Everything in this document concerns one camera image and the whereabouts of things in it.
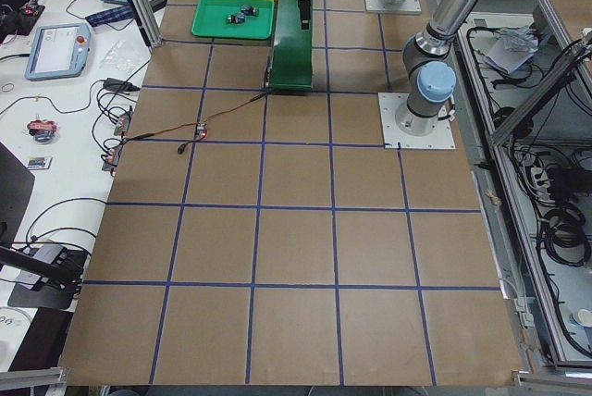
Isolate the green plastic tray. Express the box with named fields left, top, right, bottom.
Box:
left=191, top=0, right=275, bottom=40

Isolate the black power adapter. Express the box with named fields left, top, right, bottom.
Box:
left=103, top=78, right=141, bottom=93

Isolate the blue lanyard strap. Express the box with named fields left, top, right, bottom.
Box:
left=85, top=4, right=136, bottom=27

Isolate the green conveyor belt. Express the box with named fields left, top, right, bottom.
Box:
left=266, top=0, right=313, bottom=92

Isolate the crumpled white paper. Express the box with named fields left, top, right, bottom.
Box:
left=483, top=27, right=539, bottom=75

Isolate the small motor controller board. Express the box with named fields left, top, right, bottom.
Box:
left=195, top=123, right=207, bottom=141

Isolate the teach pendant near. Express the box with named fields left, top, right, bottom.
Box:
left=24, top=23, right=92, bottom=81

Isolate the green red push button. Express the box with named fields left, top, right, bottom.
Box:
left=227, top=13, right=246, bottom=25

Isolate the clear plastic bag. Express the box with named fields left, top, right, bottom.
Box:
left=99, top=40, right=143, bottom=74

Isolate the red black power cable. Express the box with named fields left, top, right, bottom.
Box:
left=122, top=93, right=269, bottom=156

